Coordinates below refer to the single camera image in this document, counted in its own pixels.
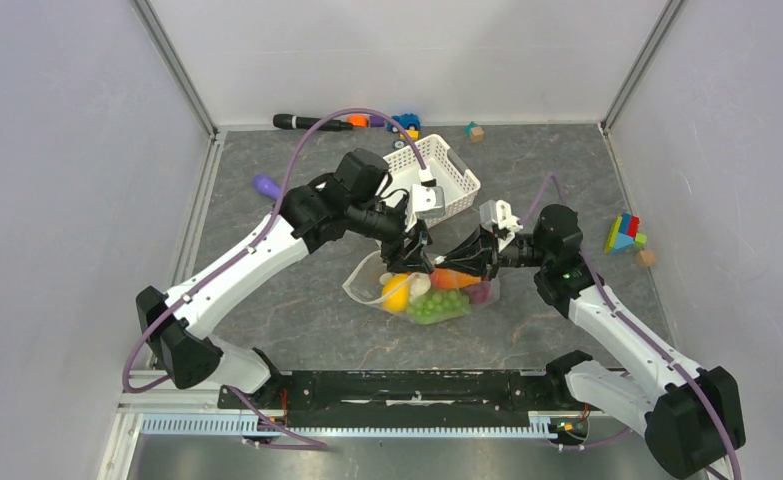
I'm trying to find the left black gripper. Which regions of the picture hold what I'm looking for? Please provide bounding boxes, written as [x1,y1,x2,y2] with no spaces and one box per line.
[349,199,434,275]

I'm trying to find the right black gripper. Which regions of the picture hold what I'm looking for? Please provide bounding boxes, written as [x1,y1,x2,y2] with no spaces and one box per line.
[434,224,551,282]

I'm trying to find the purple toy onion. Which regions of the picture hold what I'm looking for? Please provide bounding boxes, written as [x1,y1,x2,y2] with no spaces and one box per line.
[463,282,494,305]

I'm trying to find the clear dotted zip bag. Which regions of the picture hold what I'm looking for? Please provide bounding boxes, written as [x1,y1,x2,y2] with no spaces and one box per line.
[342,251,501,325]

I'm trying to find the white toy garlic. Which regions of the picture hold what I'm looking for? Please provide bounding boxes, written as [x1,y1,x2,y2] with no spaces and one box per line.
[408,273,432,303]

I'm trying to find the white perforated plastic basket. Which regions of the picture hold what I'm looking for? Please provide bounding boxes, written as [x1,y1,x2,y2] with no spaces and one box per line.
[383,134,481,227]

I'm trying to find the green toy grapes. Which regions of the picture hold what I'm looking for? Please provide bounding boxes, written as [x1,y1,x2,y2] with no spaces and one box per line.
[406,290,473,325]

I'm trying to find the yellow toy lemon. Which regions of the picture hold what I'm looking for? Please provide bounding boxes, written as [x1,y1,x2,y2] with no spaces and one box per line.
[381,274,410,313]

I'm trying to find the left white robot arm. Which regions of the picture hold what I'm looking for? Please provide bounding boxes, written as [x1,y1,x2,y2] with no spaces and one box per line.
[135,149,444,408]

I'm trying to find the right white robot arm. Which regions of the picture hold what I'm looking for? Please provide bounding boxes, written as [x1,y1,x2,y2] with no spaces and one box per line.
[435,201,746,479]

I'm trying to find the orange toy block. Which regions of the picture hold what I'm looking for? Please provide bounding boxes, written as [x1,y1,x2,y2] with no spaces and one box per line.
[346,115,370,128]

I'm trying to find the blue toy car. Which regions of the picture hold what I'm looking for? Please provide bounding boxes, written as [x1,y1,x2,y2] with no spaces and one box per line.
[386,113,421,133]

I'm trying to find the black microphone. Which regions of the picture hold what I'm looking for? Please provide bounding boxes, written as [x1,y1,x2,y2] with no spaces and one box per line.
[272,113,354,132]

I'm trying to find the teal and wood cubes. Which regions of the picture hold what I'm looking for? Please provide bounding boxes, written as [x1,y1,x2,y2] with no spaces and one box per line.
[465,122,485,143]

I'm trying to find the colourful building block stack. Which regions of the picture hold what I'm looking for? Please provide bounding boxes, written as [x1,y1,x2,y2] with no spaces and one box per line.
[604,212,647,254]

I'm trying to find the wooden cube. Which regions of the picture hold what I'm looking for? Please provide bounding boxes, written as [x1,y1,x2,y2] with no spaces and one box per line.
[635,249,657,268]

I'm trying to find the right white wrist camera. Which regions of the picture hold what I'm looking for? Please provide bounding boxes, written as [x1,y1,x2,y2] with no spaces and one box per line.
[479,200,522,242]

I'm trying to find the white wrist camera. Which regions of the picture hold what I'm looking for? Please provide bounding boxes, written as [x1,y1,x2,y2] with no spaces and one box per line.
[408,169,446,220]
[479,200,522,242]

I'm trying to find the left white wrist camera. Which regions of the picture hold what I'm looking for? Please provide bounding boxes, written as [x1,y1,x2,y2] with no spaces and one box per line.
[408,169,446,220]

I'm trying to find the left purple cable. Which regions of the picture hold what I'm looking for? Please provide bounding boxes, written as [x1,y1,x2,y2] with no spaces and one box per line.
[121,107,432,452]

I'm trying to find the purple cable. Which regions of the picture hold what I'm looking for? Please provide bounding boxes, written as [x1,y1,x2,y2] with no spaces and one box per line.
[121,107,432,452]
[520,173,743,480]

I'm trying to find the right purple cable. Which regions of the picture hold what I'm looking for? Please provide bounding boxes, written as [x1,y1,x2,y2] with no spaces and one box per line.
[520,173,743,480]

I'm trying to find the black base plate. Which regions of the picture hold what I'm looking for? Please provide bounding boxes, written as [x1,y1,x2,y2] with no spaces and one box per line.
[250,370,594,427]

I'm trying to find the white cable duct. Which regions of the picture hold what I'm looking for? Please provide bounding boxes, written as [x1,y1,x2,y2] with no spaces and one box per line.
[140,413,557,440]

